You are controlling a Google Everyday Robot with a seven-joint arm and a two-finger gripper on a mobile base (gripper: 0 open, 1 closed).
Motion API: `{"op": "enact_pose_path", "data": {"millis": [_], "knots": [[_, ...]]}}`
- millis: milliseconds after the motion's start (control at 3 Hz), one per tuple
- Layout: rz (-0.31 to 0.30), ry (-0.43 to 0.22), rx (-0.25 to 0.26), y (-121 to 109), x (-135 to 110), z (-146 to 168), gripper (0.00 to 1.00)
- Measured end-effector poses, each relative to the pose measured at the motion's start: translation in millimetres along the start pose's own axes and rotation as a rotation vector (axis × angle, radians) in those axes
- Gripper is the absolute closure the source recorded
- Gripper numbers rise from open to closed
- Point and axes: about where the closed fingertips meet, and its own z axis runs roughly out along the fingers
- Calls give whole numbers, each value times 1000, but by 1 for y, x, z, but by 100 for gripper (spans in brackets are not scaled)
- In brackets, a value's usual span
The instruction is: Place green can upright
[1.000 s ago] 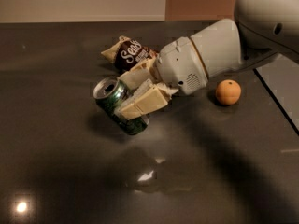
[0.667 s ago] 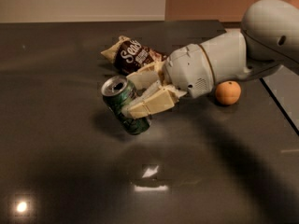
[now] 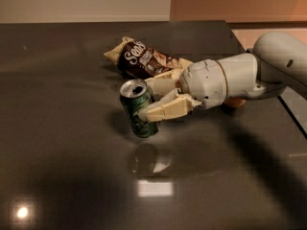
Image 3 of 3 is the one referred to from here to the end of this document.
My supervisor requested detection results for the orange fruit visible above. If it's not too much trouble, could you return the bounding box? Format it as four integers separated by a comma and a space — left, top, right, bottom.
224, 97, 246, 108

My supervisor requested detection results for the brown chip bag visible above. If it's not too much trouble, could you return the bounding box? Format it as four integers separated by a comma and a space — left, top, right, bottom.
104, 36, 191, 80

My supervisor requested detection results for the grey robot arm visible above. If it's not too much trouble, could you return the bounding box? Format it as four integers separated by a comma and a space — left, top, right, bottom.
137, 32, 307, 122

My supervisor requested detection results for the green soda can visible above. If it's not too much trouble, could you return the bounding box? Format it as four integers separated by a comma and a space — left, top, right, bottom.
120, 79, 158, 138

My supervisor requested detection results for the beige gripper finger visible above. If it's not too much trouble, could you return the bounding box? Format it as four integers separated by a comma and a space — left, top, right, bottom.
145, 69, 182, 96
137, 89, 202, 122

